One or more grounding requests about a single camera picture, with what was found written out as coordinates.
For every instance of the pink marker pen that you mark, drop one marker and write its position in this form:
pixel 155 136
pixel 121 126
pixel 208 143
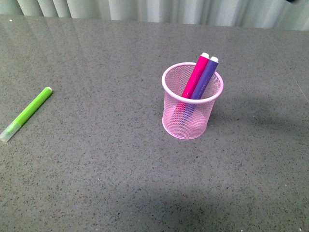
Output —
pixel 196 75

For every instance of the purple marker pen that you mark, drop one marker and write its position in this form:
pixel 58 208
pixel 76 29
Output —
pixel 205 78

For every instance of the pink mesh pen cup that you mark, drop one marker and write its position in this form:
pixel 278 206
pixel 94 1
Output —
pixel 186 118

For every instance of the green marker pen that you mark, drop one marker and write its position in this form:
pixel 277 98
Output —
pixel 25 115

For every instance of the white pleated curtain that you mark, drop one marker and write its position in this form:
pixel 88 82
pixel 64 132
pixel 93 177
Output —
pixel 266 14

